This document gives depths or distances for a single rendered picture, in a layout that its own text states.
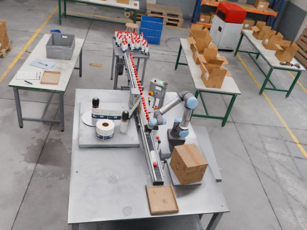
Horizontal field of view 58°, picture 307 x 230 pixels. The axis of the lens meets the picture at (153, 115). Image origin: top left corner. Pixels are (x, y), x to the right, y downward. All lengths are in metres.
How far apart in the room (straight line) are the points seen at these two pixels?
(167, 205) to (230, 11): 6.44
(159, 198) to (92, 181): 0.67
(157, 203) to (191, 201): 0.35
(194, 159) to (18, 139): 2.76
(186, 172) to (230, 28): 6.24
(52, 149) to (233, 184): 2.70
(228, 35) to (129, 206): 6.68
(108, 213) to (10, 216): 1.44
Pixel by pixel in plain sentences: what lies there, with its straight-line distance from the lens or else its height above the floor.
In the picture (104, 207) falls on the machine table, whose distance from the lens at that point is 2.66.
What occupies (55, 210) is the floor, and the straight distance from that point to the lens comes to 3.68.
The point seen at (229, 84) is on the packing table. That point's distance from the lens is 5.15.
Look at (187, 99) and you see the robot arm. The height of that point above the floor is 1.50.
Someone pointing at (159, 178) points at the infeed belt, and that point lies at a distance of 2.88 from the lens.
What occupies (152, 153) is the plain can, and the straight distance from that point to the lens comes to 3.03.
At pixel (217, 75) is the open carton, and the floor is 1.03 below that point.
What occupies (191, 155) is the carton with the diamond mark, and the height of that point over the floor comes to 1.12.
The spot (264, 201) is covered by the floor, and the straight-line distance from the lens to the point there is 4.41.
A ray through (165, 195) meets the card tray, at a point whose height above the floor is 0.83.
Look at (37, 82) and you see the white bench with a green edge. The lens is 4.30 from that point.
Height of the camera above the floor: 3.02
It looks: 36 degrees down
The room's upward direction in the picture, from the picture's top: 12 degrees clockwise
